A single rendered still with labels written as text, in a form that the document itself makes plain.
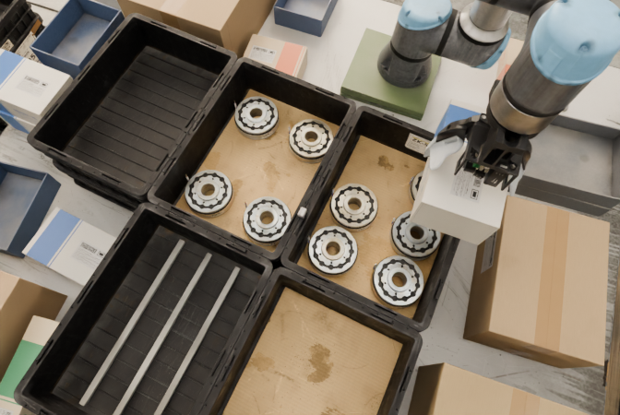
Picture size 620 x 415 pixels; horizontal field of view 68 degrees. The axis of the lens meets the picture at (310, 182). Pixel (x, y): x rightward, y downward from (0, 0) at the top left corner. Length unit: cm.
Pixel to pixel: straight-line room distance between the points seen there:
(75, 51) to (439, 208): 108
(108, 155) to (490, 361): 98
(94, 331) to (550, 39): 92
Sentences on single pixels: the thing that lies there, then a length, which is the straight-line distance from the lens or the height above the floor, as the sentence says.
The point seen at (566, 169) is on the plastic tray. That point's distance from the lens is 133.
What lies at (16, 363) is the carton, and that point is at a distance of 112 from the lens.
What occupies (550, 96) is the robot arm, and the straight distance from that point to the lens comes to 54.
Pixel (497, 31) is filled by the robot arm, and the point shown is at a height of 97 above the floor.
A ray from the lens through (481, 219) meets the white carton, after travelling 74.
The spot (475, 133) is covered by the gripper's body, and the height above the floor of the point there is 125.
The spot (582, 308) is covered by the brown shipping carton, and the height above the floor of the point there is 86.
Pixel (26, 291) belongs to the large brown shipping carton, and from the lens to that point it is 109.
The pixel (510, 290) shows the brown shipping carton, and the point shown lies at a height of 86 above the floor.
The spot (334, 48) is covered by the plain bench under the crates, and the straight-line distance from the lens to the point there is 142.
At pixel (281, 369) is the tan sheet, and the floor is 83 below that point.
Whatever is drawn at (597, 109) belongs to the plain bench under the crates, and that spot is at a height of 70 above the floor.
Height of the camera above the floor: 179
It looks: 66 degrees down
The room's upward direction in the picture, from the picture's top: 2 degrees clockwise
